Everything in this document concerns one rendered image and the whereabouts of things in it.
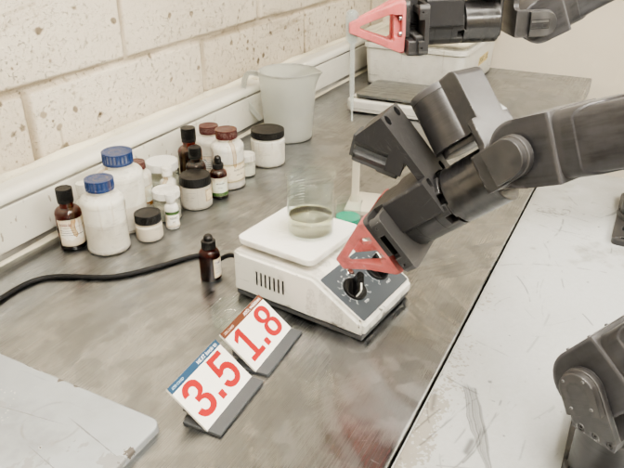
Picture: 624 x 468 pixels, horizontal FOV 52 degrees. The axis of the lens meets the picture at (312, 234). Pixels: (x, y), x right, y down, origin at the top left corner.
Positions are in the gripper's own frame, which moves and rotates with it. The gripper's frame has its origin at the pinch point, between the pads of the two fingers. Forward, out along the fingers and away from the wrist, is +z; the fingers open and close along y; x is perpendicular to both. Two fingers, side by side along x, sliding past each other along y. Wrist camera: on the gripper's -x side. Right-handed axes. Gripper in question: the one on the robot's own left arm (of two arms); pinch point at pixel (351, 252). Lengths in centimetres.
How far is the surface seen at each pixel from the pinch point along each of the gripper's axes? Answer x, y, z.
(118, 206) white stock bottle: -21.3, -5.9, 33.8
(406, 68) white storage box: -8, -114, 35
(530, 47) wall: 12, -151, 16
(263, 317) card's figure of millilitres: 0.9, 3.6, 14.1
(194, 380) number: -0.7, 17.2, 13.2
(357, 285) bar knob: 4.9, -3.1, 4.9
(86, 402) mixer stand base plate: -5.7, 23.1, 21.7
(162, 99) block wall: -34, -39, 45
